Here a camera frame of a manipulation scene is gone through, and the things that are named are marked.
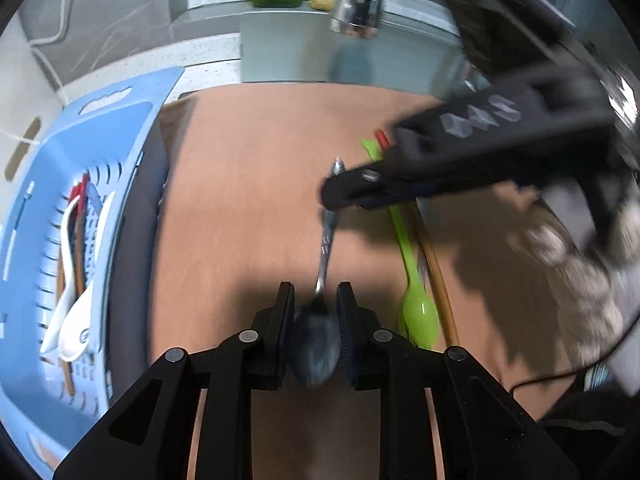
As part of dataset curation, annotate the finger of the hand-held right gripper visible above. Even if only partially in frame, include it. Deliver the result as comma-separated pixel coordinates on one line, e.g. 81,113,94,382
320,159,523,212

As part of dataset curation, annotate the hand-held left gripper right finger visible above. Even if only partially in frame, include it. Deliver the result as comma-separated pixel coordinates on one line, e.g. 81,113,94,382
336,281,583,480

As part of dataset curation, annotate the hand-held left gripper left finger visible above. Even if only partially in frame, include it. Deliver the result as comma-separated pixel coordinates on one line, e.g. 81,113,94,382
52,281,297,480

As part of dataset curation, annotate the metal spoon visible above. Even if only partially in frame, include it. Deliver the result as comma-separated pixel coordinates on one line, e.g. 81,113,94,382
289,156,346,390

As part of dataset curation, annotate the green plastic spoon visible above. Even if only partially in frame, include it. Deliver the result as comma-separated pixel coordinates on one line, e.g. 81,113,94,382
361,138,442,352

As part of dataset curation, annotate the white ceramic spoon blue mark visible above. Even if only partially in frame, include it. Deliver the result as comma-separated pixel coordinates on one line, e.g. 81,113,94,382
57,195,117,362

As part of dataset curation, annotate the plain white ceramic spoon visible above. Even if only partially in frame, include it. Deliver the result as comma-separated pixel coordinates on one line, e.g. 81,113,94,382
39,194,83,356

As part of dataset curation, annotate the blue plastic drainer basket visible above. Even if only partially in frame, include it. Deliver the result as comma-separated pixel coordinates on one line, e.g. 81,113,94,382
0,66,186,468

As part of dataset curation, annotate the person's right forearm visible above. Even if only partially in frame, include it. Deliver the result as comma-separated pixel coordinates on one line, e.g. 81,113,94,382
590,270,640,396

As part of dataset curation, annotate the person's right hand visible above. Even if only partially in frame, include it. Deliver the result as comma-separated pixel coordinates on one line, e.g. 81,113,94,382
505,209,627,358

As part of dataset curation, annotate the brown wooden cutting board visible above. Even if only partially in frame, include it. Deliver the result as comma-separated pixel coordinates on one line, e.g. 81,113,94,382
147,87,596,480

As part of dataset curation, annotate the stainless steel sink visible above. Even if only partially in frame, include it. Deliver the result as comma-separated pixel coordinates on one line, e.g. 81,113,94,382
239,7,481,98

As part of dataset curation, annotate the chrome faucet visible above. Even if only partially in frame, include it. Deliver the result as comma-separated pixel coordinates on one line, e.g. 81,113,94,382
329,0,386,41

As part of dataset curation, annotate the person's black clothing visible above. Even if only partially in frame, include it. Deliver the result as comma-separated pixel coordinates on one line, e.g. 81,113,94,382
537,387,640,480

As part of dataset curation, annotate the white plastic cutting board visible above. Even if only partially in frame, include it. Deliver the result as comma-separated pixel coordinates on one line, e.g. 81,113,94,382
0,12,68,186

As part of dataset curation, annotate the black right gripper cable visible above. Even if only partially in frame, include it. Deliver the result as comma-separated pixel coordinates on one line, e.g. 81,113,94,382
510,344,626,392

